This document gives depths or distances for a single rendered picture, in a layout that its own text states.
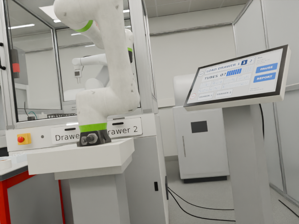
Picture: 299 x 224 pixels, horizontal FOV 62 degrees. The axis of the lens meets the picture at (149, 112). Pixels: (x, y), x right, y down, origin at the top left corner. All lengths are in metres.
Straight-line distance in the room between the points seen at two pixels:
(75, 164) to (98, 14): 0.59
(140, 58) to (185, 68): 3.27
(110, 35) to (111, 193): 0.65
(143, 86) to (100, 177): 0.76
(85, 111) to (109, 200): 0.39
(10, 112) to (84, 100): 0.90
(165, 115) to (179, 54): 1.21
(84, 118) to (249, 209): 0.96
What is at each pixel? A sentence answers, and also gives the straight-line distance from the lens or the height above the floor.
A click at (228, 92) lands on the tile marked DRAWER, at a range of 1.32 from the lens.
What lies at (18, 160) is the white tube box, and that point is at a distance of 1.56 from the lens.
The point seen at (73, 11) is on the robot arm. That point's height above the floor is 1.38.
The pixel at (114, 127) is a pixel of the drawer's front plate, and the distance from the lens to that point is 1.65.
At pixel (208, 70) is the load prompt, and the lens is 1.53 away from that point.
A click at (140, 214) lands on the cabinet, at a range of 1.76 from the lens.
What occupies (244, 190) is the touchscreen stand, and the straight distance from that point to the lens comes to 1.46.
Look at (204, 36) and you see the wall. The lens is 5.08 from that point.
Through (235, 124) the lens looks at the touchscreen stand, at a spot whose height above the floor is 0.84.
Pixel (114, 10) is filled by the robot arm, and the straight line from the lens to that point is 1.06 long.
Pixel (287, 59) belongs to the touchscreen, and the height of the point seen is 1.12.
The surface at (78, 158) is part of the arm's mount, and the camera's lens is 1.01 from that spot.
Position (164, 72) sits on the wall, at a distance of 4.88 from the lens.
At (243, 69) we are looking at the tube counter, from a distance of 1.39.
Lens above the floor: 0.94
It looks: 1 degrees up
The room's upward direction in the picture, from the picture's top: 7 degrees counter-clockwise
